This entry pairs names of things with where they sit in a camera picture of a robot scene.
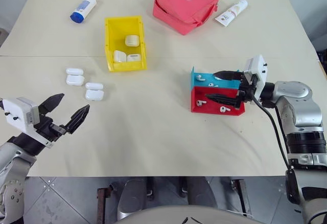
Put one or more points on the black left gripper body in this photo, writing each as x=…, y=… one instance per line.
x=51, y=129

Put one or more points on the yellow plastic bin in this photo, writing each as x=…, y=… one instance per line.
x=115, y=29

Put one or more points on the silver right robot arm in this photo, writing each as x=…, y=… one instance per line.
x=301, y=111

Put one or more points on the grey rounded shape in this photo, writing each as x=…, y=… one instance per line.
x=201, y=193
x=132, y=198

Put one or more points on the pink zippered pouch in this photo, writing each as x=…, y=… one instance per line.
x=184, y=4

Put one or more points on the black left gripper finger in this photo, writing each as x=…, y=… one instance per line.
x=78, y=119
x=52, y=103

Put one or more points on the red plastic tray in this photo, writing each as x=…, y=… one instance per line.
x=209, y=109

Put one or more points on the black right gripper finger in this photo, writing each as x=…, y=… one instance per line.
x=227, y=75
x=224, y=100

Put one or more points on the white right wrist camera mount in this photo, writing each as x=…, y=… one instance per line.
x=258, y=65

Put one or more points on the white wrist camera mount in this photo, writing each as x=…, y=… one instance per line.
x=18, y=109
x=258, y=65

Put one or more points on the white lotion tube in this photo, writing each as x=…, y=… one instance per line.
x=232, y=11

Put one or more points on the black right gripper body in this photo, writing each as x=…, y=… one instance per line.
x=246, y=91

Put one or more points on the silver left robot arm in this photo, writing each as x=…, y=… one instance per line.
x=10, y=157

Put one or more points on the white bottle with blue cap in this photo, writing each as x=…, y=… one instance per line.
x=84, y=8

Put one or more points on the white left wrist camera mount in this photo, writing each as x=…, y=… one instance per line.
x=18, y=109

